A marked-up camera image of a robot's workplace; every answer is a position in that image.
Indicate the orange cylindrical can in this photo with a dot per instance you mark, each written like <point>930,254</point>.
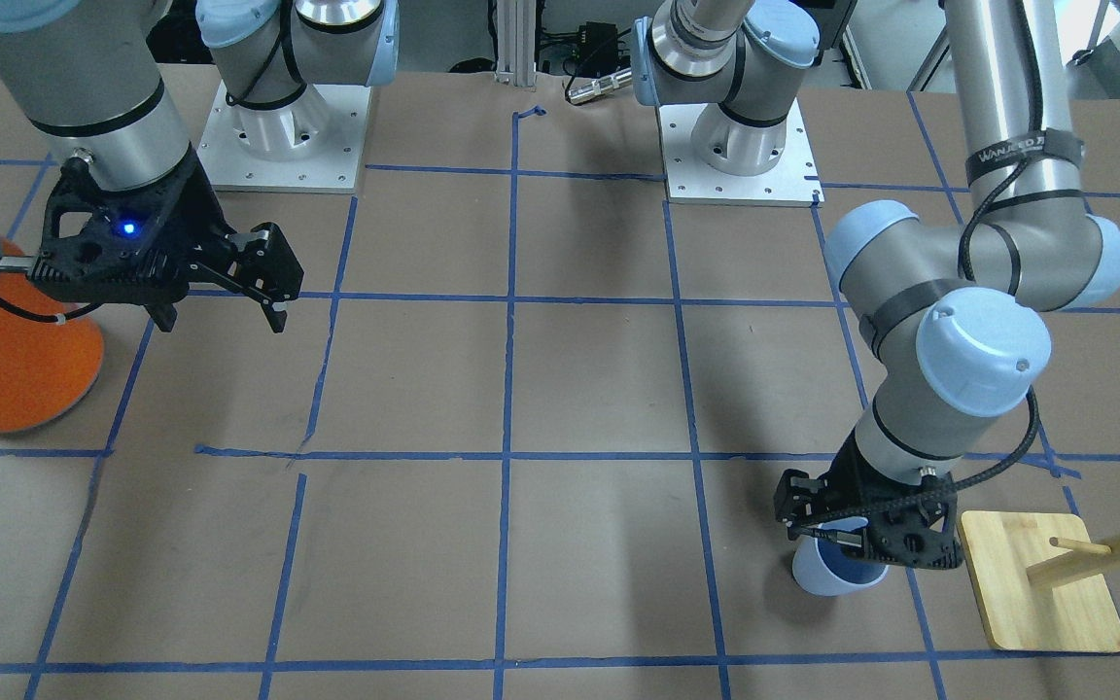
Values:
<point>6,331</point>

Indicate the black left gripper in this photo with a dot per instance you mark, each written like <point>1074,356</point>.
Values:
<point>844,470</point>

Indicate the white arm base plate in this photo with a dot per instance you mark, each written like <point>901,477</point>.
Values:
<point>710,159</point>
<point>315,145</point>

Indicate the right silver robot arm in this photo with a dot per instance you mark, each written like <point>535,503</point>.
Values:
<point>82,72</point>

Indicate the wooden mug tree stand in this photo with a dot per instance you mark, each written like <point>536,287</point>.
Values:
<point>1038,582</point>

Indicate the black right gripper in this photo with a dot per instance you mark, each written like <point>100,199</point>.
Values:
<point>196,209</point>

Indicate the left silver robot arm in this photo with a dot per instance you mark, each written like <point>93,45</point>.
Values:
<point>955,314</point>

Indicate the light blue plastic cup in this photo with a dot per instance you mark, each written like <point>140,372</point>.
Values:
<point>820,568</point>

